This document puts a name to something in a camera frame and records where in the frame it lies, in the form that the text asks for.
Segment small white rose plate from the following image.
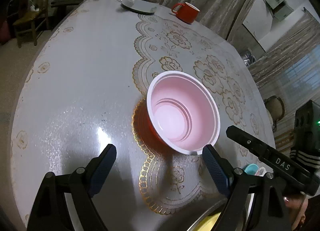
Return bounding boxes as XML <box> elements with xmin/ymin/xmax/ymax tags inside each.
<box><xmin>255</xmin><ymin>167</ymin><xmax>267</xmax><ymax>176</ymax></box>

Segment turquoise plastic plate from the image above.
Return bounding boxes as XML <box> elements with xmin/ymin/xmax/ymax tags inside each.
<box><xmin>244</xmin><ymin>163</ymin><xmax>259</xmax><ymax>175</ymax></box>

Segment red plastic bowl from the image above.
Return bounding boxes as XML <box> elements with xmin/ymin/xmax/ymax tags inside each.
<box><xmin>146</xmin><ymin>71</ymin><xmax>221</xmax><ymax>155</ymax></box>

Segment stainless steel bowl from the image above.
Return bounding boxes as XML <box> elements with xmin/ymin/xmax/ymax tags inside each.
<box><xmin>187</xmin><ymin>201</ymin><xmax>252</xmax><ymax>230</ymax></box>

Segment yellow plastic bowl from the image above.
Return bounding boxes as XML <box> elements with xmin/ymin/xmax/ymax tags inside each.
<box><xmin>194</xmin><ymin>213</ymin><xmax>220</xmax><ymax>231</ymax></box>

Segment person's left hand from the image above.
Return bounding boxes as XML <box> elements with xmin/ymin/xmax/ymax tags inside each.
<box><xmin>283</xmin><ymin>195</ymin><xmax>308</xmax><ymax>230</ymax></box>

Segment dark cushioned armchair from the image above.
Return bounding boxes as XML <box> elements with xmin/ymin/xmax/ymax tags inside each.
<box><xmin>264</xmin><ymin>95</ymin><xmax>285</xmax><ymax>133</ymax></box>

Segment lace patterned tablecloth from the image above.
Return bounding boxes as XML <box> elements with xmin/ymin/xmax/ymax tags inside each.
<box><xmin>132</xmin><ymin>15</ymin><xmax>267</xmax><ymax>215</ymax></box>

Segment sheer window curtain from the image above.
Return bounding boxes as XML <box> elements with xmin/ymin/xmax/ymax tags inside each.
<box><xmin>249</xmin><ymin>11</ymin><xmax>319</xmax><ymax>135</ymax></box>

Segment red mug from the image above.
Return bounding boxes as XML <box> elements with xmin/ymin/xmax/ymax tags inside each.
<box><xmin>171</xmin><ymin>2</ymin><xmax>200</xmax><ymax>24</ymax></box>

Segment wooden chair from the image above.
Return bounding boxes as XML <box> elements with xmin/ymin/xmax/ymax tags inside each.
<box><xmin>13</xmin><ymin>0</ymin><xmax>49</xmax><ymax>48</ymax></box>

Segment grey wall cabinet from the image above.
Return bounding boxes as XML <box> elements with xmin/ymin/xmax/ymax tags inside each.
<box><xmin>263</xmin><ymin>0</ymin><xmax>293</xmax><ymax>21</ymax></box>

